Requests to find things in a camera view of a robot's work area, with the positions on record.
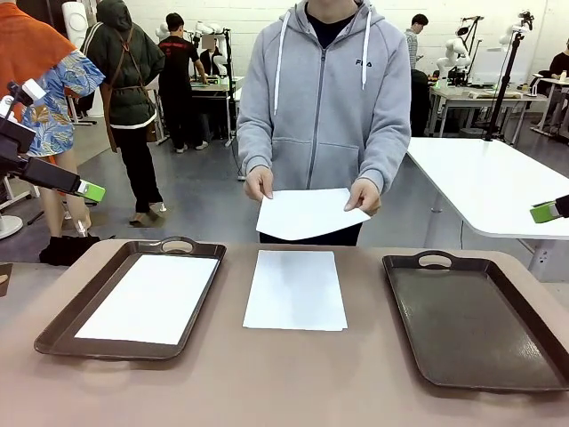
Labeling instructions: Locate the white round floor base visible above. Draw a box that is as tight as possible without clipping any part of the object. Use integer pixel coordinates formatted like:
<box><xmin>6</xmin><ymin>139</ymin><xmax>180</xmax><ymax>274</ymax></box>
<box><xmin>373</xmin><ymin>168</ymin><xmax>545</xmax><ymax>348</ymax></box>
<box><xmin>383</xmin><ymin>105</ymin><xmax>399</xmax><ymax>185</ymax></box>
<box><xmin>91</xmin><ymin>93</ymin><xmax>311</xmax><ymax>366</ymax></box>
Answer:
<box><xmin>0</xmin><ymin>212</ymin><xmax>24</xmax><ymax>241</ymax></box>

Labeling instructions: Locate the person left hand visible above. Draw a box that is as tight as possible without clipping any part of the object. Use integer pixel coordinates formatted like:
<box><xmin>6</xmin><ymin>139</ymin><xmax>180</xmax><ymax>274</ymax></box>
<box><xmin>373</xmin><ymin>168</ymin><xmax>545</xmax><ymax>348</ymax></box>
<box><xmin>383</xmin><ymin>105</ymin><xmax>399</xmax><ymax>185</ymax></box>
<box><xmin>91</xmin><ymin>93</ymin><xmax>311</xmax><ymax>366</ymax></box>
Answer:
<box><xmin>344</xmin><ymin>181</ymin><xmax>383</xmax><ymax>218</ymax></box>

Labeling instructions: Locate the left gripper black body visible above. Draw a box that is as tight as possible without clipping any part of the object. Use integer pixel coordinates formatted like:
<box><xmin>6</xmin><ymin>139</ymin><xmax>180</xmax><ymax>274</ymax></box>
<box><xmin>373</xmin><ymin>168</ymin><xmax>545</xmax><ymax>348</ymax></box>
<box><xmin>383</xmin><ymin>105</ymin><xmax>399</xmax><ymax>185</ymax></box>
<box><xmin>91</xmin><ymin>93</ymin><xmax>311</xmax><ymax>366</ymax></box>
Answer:
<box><xmin>0</xmin><ymin>117</ymin><xmax>37</xmax><ymax>158</ymax></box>

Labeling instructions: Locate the person in grey hoodie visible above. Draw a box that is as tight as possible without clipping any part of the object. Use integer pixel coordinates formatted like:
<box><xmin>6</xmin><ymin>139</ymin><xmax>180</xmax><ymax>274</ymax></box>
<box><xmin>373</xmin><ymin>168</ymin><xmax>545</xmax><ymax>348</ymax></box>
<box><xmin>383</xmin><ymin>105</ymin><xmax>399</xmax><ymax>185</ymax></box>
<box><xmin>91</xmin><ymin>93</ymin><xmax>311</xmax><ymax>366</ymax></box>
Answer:
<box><xmin>236</xmin><ymin>0</ymin><xmax>413</xmax><ymax>246</ymax></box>

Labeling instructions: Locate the person in black t-shirt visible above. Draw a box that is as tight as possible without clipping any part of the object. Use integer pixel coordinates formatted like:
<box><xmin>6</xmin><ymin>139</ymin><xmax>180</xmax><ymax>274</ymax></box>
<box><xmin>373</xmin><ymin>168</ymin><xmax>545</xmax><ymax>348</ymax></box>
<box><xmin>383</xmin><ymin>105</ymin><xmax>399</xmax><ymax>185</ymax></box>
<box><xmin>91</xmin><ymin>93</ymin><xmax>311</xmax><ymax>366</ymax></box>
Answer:
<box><xmin>157</xmin><ymin>12</ymin><xmax>210</xmax><ymax>155</ymax></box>

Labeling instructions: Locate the black bag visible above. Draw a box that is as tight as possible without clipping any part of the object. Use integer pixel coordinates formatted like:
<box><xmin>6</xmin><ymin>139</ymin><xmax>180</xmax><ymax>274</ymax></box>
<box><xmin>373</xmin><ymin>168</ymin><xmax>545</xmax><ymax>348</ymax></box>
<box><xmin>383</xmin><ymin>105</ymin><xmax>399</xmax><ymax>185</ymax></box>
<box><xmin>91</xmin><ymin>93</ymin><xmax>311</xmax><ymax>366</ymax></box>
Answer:
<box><xmin>38</xmin><ymin>234</ymin><xmax>101</xmax><ymax>267</ymax></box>

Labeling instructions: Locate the left forearm grey sleeve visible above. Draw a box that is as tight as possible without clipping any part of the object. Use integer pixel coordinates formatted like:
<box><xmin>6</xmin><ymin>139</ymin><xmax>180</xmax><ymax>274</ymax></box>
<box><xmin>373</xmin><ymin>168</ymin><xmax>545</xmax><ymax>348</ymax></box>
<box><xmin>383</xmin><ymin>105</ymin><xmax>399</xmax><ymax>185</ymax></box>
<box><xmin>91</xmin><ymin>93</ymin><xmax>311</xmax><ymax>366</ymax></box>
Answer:
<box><xmin>355</xmin><ymin>106</ymin><xmax>413</xmax><ymax>195</ymax></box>

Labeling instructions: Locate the black pole stand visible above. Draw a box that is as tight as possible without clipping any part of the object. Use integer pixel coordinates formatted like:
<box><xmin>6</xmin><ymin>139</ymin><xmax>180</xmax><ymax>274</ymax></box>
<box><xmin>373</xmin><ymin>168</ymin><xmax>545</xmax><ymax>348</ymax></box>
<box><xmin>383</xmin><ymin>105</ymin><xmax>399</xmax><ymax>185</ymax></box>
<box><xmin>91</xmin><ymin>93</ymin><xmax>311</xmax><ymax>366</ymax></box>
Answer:
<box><xmin>221</xmin><ymin>27</ymin><xmax>236</xmax><ymax>148</ymax></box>

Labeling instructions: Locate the white panel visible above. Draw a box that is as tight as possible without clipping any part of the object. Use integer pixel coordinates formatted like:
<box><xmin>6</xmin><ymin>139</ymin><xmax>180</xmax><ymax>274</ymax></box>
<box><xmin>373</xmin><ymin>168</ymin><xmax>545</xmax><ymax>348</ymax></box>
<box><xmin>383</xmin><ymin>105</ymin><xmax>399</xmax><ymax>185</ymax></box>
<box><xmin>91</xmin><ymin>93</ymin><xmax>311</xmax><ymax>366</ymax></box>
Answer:
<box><xmin>470</xmin><ymin>46</ymin><xmax>506</xmax><ymax>86</ymax></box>

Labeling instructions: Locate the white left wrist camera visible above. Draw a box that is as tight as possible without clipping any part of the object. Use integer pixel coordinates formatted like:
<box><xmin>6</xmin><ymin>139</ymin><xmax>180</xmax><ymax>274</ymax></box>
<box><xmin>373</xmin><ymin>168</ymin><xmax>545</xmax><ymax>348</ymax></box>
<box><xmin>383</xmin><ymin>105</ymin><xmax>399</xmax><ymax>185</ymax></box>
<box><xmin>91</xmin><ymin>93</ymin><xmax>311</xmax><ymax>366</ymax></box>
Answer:
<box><xmin>6</xmin><ymin>78</ymin><xmax>48</xmax><ymax>107</ymax></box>

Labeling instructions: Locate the person right hand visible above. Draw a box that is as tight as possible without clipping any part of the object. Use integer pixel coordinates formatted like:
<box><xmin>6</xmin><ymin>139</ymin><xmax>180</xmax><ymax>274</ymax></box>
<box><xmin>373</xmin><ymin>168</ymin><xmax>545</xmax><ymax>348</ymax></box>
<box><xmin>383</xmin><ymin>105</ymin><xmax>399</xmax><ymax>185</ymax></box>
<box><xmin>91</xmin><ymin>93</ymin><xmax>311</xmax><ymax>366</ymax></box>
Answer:
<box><xmin>243</xmin><ymin>166</ymin><xmax>276</xmax><ymax>202</ymax></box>

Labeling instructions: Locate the white A4 paper sheet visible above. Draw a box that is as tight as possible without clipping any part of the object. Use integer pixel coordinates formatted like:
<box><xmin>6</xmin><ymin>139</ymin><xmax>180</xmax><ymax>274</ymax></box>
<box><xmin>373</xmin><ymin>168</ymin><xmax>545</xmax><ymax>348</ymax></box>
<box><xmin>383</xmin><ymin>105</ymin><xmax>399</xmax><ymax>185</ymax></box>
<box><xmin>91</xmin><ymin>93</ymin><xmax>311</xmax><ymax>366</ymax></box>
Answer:
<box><xmin>73</xmin><ymin>253</ymin><xmax>220</xmax><ymax>347</ymax></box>
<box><xmin>255</xmin><ymin>188</ymin><xmax>373</xmax><ymax>242</ymax></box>
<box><xmin>242</xmin><ymin>249</ymin><xmax>349</xmax><ymax>333</ymax></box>

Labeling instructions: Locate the seated person in black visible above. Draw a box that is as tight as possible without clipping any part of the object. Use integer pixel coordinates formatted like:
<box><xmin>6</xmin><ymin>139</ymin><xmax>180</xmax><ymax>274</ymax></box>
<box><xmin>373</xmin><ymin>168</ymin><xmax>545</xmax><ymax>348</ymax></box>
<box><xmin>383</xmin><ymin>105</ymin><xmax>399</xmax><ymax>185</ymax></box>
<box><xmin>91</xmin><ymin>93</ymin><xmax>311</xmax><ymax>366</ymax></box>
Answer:
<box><xmin>549</xmin><ymin>39</ymin><xmax>569</xmax><ymax>134</ymax></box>

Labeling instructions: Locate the brown wooden block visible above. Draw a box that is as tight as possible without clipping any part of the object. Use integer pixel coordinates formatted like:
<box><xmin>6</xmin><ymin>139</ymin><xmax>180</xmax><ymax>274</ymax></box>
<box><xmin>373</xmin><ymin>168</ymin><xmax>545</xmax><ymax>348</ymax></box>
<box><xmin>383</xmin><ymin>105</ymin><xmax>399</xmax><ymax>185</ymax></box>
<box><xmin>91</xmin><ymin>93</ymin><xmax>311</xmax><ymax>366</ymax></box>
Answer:
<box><xmin>0</xmin><ymin>262</ymin><xmax>14</xmax><ymax>298</ymax></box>

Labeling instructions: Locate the black tripod pole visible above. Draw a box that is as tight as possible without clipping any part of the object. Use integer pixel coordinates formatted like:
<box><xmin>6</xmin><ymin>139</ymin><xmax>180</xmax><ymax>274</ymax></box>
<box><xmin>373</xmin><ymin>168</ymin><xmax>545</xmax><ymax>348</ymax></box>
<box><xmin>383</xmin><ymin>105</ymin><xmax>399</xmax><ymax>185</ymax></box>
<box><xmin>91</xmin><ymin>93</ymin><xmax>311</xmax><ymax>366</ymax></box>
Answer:
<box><xmin>482</xmin><ymin>11</ymin><xmax>534</xmax><ymax>143</ymax></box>

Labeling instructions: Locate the white rounded table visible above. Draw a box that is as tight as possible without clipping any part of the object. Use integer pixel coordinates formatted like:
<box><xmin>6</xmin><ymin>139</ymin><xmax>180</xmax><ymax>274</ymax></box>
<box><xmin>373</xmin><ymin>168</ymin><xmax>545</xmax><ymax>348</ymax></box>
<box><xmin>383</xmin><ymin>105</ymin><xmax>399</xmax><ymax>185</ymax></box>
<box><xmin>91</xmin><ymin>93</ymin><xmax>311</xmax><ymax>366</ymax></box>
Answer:
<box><xmin>405</xmin><ymin>135</ymin><xmax>569</xmax><ymax>282</ymax></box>

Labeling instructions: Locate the person in checked shirt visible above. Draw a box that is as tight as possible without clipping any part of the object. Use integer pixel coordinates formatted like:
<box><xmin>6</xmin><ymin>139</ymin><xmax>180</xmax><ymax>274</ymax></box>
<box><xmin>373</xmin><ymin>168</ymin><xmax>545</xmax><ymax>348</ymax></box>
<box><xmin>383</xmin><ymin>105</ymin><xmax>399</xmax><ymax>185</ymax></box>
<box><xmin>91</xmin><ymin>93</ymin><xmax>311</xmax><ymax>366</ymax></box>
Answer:
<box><xmin>403</xmin><ymin>13</ymin><xmax>433</xmax><ymax>137</ymax></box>

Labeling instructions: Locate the figure in dark green coat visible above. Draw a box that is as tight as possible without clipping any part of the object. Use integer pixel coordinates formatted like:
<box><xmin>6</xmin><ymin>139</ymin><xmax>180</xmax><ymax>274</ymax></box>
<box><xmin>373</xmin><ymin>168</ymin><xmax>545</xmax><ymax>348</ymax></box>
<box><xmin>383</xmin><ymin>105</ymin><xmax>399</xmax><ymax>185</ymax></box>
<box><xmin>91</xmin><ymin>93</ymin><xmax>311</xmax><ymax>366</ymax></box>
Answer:
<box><xmin>81</xmin><ymin>0</ymin><xmax>166</xmax><ymax>226</ymax></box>

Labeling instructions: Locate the black lamp stand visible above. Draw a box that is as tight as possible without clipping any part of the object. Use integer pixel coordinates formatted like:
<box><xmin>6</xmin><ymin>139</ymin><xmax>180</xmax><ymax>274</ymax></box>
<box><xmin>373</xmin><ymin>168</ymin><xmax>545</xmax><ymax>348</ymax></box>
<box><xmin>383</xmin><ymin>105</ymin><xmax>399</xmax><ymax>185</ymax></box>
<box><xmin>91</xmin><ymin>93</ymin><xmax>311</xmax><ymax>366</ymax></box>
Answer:
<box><xmin>457</xmin><ymin>15</ymin><xmax>485</xmax><ymax>88</ymax></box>

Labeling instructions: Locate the dark brown handled tray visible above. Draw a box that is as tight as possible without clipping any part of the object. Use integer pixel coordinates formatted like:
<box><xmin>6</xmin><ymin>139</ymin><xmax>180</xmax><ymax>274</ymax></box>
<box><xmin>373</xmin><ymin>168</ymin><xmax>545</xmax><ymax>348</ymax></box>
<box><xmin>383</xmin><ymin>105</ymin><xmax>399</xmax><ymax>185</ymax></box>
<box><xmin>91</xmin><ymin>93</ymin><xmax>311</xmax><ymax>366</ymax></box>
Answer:
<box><xmin>34</xmin><ymin>236</ymin><xmax>228</xmax><ymax>362</ymax></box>
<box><xmin>381</xmin><ymin>249</ymin><xmax>569</xmax><ymax>393</ymax></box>

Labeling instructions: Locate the background table green mat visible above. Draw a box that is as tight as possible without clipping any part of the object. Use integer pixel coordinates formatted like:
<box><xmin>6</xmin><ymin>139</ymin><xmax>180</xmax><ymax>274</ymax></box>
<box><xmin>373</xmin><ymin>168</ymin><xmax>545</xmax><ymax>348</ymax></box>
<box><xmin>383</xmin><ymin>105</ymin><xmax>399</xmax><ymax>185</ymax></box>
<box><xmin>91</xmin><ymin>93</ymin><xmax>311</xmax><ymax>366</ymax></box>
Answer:
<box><xmin>190</xmin><ymin>76</ymin><xmax>245</xmax><ymax>143</ymax></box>

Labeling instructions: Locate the seated person blurred face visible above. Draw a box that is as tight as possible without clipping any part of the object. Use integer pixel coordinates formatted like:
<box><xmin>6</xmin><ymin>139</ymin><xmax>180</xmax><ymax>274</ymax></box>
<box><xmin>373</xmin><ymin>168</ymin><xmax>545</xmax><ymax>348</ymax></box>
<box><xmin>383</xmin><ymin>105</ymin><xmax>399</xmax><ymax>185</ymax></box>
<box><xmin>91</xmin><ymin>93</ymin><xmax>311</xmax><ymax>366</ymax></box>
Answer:
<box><xmin>198</xmin><ymin>34</ymin><xmax>223</xmax><ymax>77</ymax></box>

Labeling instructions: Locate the right forearm grey sleeve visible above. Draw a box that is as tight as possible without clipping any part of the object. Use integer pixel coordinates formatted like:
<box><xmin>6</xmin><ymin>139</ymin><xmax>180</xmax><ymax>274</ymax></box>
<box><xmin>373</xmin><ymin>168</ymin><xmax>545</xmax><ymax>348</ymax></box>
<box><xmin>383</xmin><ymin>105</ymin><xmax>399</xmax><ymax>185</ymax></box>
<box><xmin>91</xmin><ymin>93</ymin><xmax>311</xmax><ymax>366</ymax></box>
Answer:
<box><xmin>236</xmin><ymin>101</ymin><xmax>279</xmax><ymax>175</ymax></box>

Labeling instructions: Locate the background work table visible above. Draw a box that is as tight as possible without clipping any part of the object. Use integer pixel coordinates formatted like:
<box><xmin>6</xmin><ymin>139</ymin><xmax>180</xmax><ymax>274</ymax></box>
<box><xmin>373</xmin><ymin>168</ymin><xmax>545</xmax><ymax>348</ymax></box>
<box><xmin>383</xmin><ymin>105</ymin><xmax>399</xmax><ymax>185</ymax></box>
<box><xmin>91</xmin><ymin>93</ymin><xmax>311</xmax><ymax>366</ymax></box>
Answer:
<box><xmin>429</xmin><ymin>84</ymin><xmax>550</xmax><ymax>138</ymax></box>

